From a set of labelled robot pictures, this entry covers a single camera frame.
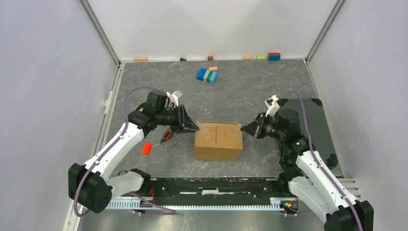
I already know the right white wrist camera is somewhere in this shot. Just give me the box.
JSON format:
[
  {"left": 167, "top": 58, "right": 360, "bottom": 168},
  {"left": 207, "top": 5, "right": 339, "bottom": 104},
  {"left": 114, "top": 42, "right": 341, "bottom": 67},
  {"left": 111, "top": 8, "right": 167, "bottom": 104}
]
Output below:
[{"left": 264, "top": 95, "right": 280, "bottom": 117}]

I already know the brown cardboard express box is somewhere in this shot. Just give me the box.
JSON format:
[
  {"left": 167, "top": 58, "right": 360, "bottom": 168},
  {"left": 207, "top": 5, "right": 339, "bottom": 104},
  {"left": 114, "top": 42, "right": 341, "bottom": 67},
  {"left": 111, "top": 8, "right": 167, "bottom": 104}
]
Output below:
[{"left": 193, "top": 121, "right": 243, "bottom": 161}]

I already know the red blue block at wall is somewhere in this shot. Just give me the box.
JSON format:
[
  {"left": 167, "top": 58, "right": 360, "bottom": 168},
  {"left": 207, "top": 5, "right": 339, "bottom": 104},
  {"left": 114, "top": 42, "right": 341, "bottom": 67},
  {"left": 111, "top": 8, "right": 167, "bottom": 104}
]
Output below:
[{"left": 268, "top": 52, "right": 281, "bottom": 61}]

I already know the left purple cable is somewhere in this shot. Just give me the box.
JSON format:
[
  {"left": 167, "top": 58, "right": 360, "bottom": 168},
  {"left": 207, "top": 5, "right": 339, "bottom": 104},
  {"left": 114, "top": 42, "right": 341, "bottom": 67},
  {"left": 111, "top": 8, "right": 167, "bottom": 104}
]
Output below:
[{"left": 73, "top": 87, "right": 178, "bottom": 218}]

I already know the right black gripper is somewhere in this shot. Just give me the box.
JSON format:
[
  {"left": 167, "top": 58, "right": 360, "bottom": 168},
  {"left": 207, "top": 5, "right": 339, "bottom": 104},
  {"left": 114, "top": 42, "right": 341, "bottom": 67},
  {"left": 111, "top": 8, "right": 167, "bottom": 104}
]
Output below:
[{"left": 240, "top": 112, "right": 286, "bottom": 141}]

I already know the blue green block stack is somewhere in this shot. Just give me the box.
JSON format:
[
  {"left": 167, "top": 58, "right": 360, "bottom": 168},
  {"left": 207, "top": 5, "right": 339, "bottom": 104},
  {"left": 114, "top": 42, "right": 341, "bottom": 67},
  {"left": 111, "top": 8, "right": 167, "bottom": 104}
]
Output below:
[{"left": 196, "top": 68, "right": 217, "bottom": 84}]

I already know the tan block at wall left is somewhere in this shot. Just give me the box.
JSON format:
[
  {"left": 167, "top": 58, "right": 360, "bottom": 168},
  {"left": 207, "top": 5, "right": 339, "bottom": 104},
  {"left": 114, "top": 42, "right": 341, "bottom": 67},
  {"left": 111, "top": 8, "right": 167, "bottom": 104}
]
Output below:
[{"left": 134, "top": 57, "right": 148, "bottom": 63}]

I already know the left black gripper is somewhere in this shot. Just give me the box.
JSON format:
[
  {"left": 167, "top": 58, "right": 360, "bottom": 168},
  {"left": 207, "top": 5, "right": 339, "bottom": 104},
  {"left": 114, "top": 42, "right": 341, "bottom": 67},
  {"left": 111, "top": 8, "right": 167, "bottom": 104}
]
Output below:
[{"left": 156, "top": 104, "right": 200, "bottom": 134}]

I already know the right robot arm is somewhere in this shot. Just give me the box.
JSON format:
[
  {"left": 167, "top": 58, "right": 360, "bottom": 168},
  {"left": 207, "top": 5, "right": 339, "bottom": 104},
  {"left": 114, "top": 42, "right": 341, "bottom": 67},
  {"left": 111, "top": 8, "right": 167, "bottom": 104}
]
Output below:
[{"left": 241, "top": 109, "right": 374, "bottom": 231}]

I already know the tan wooden block on stack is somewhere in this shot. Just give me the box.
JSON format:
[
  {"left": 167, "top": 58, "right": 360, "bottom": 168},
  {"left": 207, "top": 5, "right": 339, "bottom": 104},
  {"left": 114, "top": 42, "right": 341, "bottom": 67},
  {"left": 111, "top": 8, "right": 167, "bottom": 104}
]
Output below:
[{"left": 208, "top": 66, "right": 218, "bottom": 71}]

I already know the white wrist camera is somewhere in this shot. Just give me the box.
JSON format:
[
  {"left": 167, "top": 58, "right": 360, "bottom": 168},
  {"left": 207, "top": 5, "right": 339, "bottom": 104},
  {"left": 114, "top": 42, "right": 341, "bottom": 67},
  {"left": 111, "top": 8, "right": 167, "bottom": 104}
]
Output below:
[
  {"left": 264, "top": 95, "right": 280, "bottom": 117},
  {"left": 166, "top": 90, "right": 182, "bottom": 110}
]

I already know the small red block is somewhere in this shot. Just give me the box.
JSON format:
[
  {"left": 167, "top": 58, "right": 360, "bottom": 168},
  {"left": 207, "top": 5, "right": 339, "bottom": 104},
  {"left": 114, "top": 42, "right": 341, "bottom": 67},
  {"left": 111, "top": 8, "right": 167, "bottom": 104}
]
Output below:
[{"left": 141, "top": 143, "right": 152, "bottom": 155}]

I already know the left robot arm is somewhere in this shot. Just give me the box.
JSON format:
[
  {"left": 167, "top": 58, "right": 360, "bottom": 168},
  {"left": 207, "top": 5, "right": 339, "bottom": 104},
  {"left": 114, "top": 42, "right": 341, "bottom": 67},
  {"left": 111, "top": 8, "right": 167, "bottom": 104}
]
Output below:
[{"left": 68, "top": 87, "right": 199, "bottom": 217}]

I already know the white toothed cable duct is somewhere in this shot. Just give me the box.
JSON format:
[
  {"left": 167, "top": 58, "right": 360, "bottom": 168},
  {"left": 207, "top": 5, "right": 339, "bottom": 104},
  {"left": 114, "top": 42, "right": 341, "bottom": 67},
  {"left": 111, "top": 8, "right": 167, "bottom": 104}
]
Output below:
[{"left": 106, "top": 197, "right": 284, "bottom": 212}]

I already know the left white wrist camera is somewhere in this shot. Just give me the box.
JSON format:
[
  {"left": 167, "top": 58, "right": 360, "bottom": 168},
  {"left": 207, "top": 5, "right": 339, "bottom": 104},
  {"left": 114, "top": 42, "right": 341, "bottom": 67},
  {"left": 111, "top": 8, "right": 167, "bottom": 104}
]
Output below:
[{"left": 166, "top": 90, "right": 182, "bottom": 110}]

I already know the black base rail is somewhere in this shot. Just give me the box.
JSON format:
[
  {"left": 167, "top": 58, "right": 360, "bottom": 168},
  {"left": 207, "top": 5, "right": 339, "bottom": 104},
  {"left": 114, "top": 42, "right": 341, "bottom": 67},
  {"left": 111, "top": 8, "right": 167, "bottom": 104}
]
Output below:
[{"left": 136, "top": 177, "right": 295, "bottom": 206}]

